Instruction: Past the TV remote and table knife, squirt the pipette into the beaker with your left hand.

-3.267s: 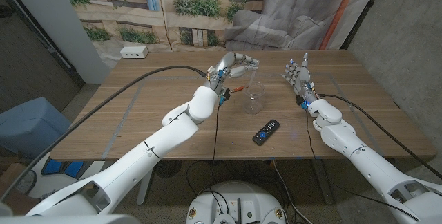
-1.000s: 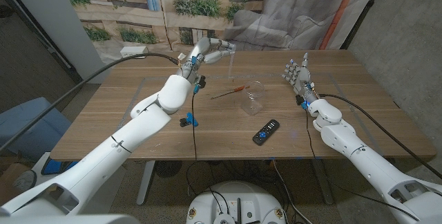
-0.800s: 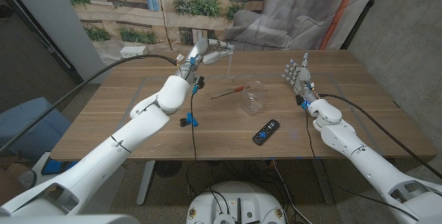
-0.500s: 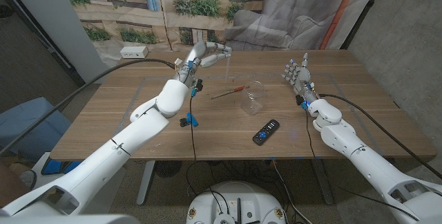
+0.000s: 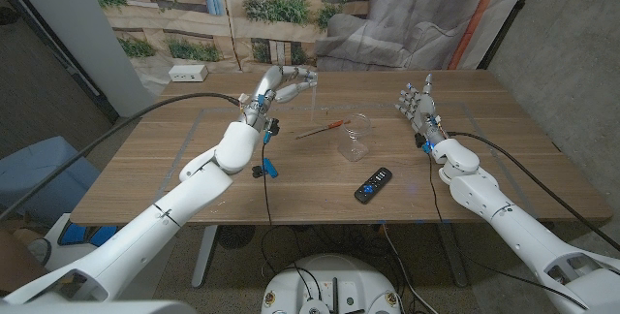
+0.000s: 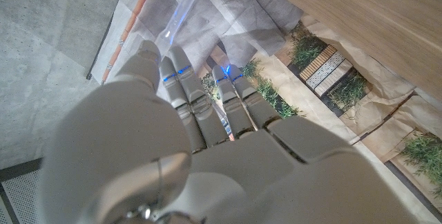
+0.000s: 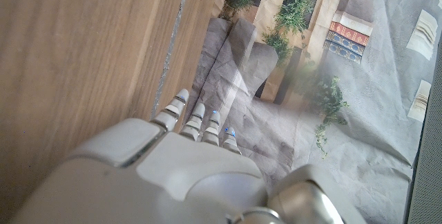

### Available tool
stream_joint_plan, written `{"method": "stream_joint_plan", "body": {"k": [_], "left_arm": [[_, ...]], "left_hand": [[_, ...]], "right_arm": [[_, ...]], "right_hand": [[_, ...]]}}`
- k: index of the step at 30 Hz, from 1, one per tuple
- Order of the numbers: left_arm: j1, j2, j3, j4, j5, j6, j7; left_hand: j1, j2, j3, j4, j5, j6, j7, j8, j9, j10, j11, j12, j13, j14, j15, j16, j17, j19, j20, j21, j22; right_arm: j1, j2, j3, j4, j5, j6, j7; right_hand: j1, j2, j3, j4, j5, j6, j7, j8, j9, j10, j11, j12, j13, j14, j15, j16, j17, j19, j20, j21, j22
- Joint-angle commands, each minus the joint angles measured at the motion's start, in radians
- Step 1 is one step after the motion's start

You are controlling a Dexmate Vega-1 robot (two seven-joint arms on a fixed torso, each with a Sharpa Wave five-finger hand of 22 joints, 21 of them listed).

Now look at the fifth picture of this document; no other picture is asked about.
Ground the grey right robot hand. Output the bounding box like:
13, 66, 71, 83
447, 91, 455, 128
394, 73, 447, 148

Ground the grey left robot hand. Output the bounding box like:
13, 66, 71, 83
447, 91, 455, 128
239, 65, 320, 134

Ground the clear plastic beaker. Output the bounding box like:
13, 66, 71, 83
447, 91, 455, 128
337, 112, 374, 163

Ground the black TV remote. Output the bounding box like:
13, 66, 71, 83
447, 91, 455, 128
354, 166, 394, 205

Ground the grey tape strip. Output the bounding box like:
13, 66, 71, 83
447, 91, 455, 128
462, 101, 540, 218
157, 108, 206, 194

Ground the blue and black binder clip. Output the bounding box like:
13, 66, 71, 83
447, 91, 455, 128
251, 157, 279, 180

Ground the white power strip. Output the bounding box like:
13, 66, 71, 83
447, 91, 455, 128
168, 64, 210, 83

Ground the printed fabric backdrop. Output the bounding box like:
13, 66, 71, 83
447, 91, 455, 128
78, 0, 541, 96

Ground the black backdrop stand pole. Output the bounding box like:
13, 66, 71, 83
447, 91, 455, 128
477, 0, 544, 71

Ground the black round floor fan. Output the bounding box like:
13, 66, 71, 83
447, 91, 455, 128
215, 224, 257, 250

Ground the white table leg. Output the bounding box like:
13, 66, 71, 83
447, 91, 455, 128
435, 223, 470, 289
191, 224, 219, 290

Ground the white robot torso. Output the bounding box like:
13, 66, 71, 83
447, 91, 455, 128
261, 253, 403, 314

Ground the white pillar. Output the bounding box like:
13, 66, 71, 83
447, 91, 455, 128
2, 0, 156, 119

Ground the white base with blue panels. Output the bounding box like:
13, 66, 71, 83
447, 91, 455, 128
28, 212, 120, 271

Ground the blue-grey storage bin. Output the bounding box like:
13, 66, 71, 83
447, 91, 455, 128
0, 135, 102, 228

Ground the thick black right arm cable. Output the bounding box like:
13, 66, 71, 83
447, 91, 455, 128
445, 131, 620, 253

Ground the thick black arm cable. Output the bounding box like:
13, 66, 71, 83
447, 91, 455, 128
445, 131, 620, 253
0, 91, 243, 221

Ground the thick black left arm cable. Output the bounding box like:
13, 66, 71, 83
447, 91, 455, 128
0, 91, 243, 221

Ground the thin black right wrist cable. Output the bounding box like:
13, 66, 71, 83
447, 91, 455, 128
426, 151, 590, 311

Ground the light grey floor cable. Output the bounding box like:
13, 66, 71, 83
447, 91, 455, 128
381, 224, 440, 314

